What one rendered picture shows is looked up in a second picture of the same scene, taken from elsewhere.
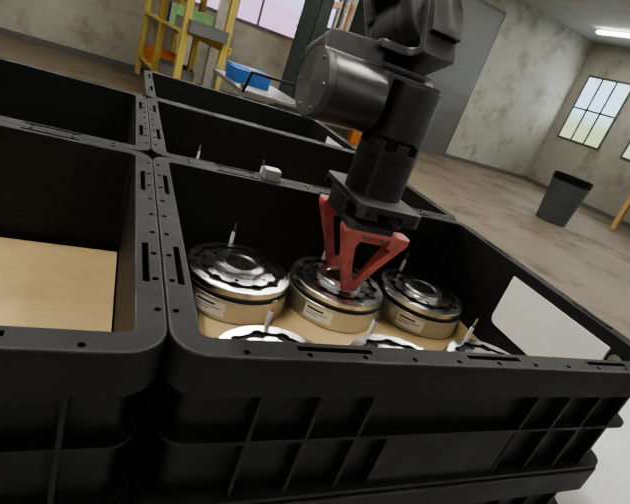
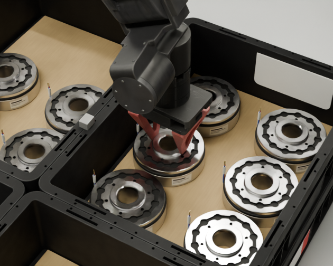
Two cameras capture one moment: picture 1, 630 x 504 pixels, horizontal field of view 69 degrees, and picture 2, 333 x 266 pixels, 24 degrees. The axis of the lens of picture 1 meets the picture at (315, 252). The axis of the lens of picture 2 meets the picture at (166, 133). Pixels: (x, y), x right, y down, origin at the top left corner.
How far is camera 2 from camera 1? 0.73 m
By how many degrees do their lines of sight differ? 36
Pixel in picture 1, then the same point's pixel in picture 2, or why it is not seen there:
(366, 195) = (176, 107)
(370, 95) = (168, 78)
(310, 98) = (139, 105)
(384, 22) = (131, 11)
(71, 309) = not seen: outside the picture
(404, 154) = (187, 74)
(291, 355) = (268, 252)
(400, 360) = (290, 213)
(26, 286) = not seen: outside the picture
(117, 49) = not seen: outside the picture
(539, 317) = (287, 74)
